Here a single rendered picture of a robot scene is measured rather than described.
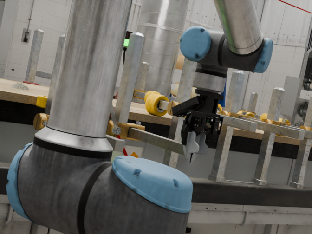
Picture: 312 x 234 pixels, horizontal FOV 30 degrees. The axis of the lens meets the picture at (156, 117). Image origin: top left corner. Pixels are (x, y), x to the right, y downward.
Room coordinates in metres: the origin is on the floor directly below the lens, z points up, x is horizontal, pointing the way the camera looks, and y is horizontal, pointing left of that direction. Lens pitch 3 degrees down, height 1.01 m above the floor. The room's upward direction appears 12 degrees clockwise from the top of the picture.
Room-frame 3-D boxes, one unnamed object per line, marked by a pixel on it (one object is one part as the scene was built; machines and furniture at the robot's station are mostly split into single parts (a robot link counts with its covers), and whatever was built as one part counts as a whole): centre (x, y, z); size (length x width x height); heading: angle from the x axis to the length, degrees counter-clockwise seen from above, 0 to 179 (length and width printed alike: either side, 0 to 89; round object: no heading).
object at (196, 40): (1.56, -0.09, 1.14); 0.12 x 0.12 x 0.09; 65
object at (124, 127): (1.92, 0.10, 0.85); 0.14 x 0.06 x 0.05; 129
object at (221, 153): (2.22, -0.27, 0.89); 0.04 x 0.04 x 0.48; 39
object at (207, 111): (1.66, -0.13, 0.97); 0.09 x 0.08 x 0.12; 39
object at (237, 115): (2.23, -0.29, 0.95); 0.14 x 0.06 x 0.05; 129
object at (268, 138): (2.38, -0.47, 0.87); 0.04 x 0.04 x 0.48; 39
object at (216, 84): (1.67, -0.13, 1.05); 0.10 x 0.09 x 0.05; 129
